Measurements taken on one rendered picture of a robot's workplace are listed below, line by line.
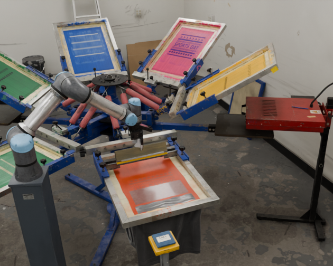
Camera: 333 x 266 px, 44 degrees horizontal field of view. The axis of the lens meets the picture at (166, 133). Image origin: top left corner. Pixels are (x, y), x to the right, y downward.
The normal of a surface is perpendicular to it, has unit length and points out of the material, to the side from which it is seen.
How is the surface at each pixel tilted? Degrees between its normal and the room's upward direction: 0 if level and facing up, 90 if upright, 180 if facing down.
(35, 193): 90
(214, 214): 0
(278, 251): 0
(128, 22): 90
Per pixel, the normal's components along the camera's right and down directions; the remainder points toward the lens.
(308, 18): -0.94, 0.18
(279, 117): -0.04, -0.89
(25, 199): 0.05, 0.45
